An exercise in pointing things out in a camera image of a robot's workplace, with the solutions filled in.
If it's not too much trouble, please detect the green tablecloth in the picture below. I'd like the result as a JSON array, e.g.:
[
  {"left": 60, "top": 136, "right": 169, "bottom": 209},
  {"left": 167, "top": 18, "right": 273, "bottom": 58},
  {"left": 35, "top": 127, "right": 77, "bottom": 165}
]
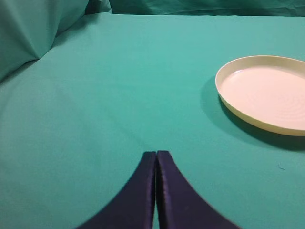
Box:
[{"left": 0, "top": 13, "right": 305, "bottom": 229}]

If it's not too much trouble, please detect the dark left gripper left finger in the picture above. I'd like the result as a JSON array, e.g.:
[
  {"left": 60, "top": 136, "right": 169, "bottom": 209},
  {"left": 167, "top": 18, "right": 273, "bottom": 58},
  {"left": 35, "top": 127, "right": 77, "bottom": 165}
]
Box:
[{"left": 78, "top": 151, "right": 156, "bottom": 229}]

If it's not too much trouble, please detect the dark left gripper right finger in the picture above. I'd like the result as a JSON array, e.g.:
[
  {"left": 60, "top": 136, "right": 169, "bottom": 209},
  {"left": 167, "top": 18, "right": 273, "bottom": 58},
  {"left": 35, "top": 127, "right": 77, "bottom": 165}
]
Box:
[{"left": 156, "top": 151, "right": 236, "bottom": 229}]

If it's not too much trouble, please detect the pale yellow plate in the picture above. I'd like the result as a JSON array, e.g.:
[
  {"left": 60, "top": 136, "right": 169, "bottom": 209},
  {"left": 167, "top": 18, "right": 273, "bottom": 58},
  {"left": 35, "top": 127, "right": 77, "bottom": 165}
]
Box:
[{"left": 215, "top": 55, "right": 305, "bottom": 136}]

